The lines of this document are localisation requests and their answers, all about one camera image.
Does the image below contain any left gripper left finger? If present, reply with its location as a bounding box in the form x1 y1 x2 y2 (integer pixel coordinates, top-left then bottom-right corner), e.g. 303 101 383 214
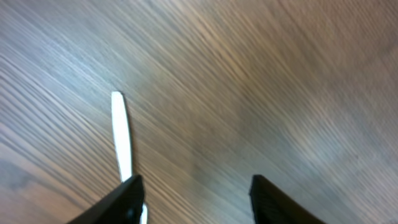
68 175 145 224

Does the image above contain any white plastic fork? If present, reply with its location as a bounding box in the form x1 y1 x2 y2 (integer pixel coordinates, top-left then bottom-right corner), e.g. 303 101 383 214
111 91 148 224

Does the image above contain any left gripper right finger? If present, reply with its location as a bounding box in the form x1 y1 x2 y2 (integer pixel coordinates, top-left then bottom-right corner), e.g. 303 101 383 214
249 174 324 224

